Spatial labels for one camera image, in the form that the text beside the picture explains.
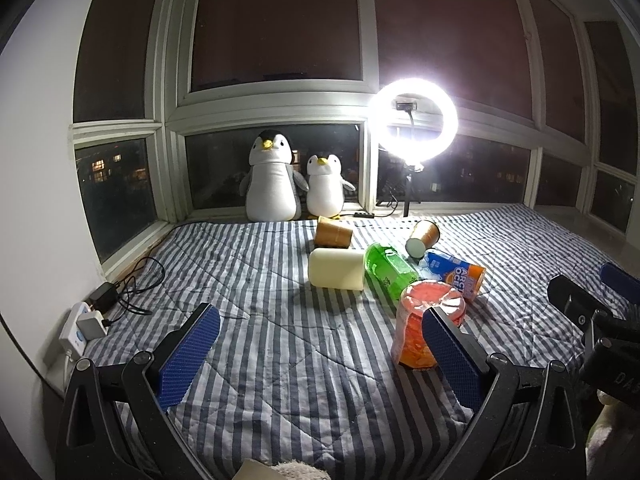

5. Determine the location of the white power strip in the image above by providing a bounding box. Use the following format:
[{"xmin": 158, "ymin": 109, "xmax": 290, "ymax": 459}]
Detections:
[{"xmin": 58, "ymin": 302, "xmax": 109, "ymax": 361}]

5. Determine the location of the cream foam cup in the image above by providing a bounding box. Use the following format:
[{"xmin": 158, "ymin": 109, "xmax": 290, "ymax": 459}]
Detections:
[{"xmin": 308, "ymin": 247, "xmax": 365, "ymax": 292}]

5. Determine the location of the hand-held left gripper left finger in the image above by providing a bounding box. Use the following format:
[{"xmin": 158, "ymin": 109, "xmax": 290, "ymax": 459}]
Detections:
[{"xmin": 55, "ymin": 302, "xmax": 222, "ymax": 480}]

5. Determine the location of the cream fluffy clothing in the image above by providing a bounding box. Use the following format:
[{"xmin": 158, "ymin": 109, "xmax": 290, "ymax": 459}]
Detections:
[{"xmin": 272, "ymin": 459, "xmax": 332, "ymax": 480}]

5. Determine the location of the small penguin plush toy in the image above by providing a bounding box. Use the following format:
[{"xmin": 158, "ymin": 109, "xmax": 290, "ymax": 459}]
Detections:
[{"xmin": 304, "ymin": 154, "xmax": 357, "ymax": 220}]

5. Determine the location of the white window frame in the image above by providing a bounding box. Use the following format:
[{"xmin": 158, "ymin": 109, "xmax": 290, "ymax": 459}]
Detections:
[{"xmin": 67, "ymin": 0, "xmax": 640, "ymax": 272}]

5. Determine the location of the green plastic bottle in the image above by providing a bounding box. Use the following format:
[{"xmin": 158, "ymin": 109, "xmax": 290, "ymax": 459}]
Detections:
[{"xmin": 363, "ymin": 242, "xmax": 421, "ymax": 303}]

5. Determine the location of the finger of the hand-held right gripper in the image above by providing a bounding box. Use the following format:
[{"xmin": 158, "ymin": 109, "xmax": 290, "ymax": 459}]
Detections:
[
  {"xmin": 547, "ymin": 274, "xmax": 614, "ymax": 334},
  {"xmin": 600, "ymin": 262, "xmax": 640, "ymax": 307}
]

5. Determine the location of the grey white striped blanket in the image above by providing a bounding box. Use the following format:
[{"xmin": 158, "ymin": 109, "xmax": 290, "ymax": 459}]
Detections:
[{"xmin": 75, "ymin": 203, "xmax": 640, "ymax": 480}]

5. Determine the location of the brown paper cup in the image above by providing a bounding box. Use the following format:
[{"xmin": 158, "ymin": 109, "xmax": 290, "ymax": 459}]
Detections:
[
  {"xmin": 405, "ymin": 219, "xmax": 441, "ymax": 260},
  {"xmin": 315, "ymin": 215, "xmax": 355, "ymax": 250}
]

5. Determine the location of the black power adapter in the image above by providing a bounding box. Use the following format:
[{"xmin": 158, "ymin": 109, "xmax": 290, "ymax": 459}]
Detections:
[{"xmin": 89, "ymin": 281, "xmax": 121, "ymax": 314}]

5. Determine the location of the white charger plug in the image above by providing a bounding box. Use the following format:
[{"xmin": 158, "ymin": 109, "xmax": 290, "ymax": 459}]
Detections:
[{"xmin": 76, "ymin": 311, "xmax": 109, "ymax": 340}]

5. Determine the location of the black tripod stand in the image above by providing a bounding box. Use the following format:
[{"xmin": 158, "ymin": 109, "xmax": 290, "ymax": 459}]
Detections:
[{"xmin": 375, "ymin": 162, "xmax": 427, "ymax": 219}]

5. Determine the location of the orange plastic jar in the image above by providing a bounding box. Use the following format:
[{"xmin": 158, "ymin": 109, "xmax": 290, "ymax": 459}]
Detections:
[{"xmin": 390, "ymin": 280, "xmax": 467, "ymax": 371}]

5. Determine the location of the ring light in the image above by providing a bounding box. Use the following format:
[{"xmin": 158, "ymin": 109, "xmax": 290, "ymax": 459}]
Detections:
[{"xmin": 368, "ymin": 78, "xmax": 459, "ymax": 166}]

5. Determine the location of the large penguin plush toy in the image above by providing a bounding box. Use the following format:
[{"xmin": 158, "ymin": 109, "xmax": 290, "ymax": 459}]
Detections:
[{"xmin": 238, "ymin": 130, "xmax": 311, "ymax": 223}]

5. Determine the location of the person's right forearm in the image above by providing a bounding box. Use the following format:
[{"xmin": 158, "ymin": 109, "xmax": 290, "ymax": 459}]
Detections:
[{"xmin": 586, "ymin": 392, "xmax": 640, "ymax": 480}]

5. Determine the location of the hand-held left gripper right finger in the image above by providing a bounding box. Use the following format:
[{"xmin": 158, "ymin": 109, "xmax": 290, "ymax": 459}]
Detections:
[{"xmin": 421, "ymin": 305, "xmax": 588, "ymax": 480}]

